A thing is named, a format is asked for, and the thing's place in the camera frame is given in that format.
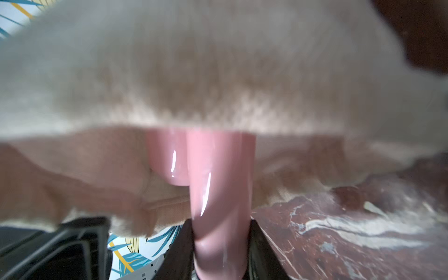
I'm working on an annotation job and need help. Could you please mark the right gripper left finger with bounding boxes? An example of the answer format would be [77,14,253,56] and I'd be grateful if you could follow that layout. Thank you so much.
[153,219,194,280]

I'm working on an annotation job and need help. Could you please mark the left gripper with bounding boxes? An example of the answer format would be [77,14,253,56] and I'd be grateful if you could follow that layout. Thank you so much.
[1,217,112,280]

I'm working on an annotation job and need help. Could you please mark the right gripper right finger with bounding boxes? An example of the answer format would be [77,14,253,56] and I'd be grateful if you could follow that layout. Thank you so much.
[247,220,290,280]

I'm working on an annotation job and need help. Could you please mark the pink hair dryer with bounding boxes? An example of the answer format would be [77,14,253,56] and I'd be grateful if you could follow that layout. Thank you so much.
[146,128,256,280]

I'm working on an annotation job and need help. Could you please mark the beige drawstring dryer bag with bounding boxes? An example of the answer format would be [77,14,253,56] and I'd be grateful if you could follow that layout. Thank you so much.
[1,1,448,236]

